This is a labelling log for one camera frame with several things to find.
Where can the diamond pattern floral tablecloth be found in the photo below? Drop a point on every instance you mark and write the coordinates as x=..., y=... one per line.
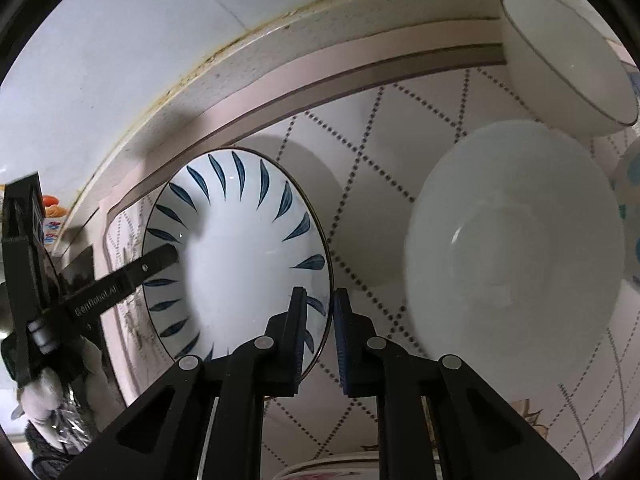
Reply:
x=370, y=160

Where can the blue patterned white bowl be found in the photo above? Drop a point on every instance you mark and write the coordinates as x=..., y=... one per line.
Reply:
x=631, y=180

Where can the white bowl with dark rim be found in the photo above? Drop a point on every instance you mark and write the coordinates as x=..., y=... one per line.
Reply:
x=540, y=75

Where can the blue leaf pattern plate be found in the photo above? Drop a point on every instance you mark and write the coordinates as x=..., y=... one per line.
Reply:
x=240, y=260

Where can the orange persimmon wall sticker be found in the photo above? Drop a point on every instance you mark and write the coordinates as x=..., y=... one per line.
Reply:
x=50, y=201

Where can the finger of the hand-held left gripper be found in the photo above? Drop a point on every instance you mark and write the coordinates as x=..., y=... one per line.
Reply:
x=125, y=277

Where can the person's left hand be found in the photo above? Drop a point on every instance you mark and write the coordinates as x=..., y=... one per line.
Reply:
x=45, y=337

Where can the floral white plate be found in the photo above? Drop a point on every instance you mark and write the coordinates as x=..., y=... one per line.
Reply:
x=340, y=467

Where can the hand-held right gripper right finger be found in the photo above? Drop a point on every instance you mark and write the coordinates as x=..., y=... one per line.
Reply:
x=344, y=345

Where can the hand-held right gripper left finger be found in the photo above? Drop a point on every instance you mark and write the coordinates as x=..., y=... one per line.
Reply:
x=299, y=330

